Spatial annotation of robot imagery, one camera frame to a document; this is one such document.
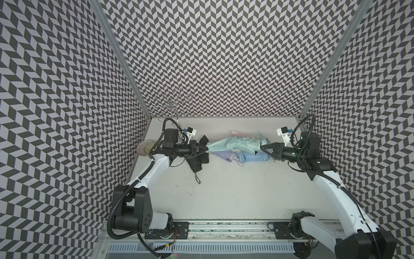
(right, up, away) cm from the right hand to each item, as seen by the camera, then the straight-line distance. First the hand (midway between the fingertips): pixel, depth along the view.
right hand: (262, 151), depth 71 cm
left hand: (-25, 0, +7) cm, 26 cm away
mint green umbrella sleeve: (-11, +4, +4) cm, 12 cm away
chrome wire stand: (-44, +22, +11) cm, 50 cm away
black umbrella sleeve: (-28, +3, +30) cm, 42 cm away
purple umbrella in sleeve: (-13, -5, +22) cm, 26 cm away
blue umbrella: (-2, -6, +22) cm, 23 cm away
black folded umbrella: (-33, -8, +22) cm, 40 cm away
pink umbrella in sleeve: (-7, +8, +35) cm, 36 cm away
